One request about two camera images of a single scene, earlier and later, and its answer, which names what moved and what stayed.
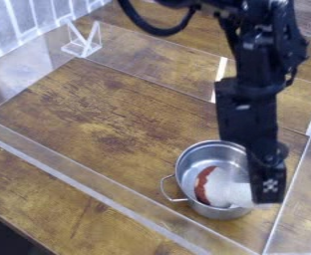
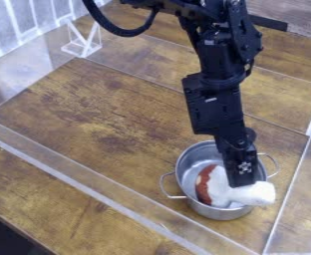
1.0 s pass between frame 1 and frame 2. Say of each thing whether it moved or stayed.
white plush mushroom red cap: stayed
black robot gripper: moved
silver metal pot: moved
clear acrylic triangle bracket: stayed
